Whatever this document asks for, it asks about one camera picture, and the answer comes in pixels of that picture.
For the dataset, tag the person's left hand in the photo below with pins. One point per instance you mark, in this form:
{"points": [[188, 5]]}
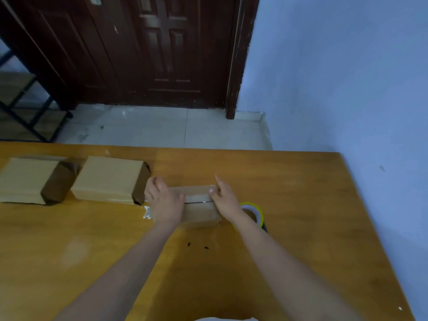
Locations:
{"points": [[165, 207]]}

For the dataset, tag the person's left thumb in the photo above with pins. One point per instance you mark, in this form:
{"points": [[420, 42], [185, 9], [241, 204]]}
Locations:
{"points": [[181, 201]]}

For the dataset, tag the person's right forearm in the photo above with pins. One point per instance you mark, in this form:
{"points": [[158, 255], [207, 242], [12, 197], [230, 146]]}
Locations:
{"points": [[287, 274]]}

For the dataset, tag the black metal frame shelf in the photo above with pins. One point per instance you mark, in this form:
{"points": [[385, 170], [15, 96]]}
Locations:
{"points": [[23, 106]]}

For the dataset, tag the person's right thumb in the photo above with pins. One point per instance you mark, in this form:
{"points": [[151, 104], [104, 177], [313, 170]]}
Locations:
{"points": [[214, 194]]}

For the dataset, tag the loose clear tape piece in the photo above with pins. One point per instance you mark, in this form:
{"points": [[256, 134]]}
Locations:
{"points": [[147, 212]]}

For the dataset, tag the person's right hand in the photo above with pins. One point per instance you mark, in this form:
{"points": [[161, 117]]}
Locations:
{"points": [[227, 205]]}

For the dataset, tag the yellow-core clear tape roll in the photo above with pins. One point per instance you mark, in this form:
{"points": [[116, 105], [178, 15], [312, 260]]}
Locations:
{"points": [[255, 210]]}

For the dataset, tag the dark brown door frame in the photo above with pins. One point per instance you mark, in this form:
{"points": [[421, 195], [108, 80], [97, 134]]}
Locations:
{"points": [[240, 53]]}

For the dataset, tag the small taped cardboard box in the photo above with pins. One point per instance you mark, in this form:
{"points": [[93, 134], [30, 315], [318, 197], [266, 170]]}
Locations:
{"points": [[199, 213]]}

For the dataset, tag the person's left forearm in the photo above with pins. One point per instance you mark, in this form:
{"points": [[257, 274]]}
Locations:
{"points": [[127, 277]]}

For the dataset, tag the dark brown wooden door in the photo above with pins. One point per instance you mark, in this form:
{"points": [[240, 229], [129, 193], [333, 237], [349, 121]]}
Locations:
{"points": [[133, 46]]}

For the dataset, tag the large brown cardboard box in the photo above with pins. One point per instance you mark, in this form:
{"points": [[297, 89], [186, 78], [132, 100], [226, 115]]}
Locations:
{"points": [[26, 178], [107, 178]]}

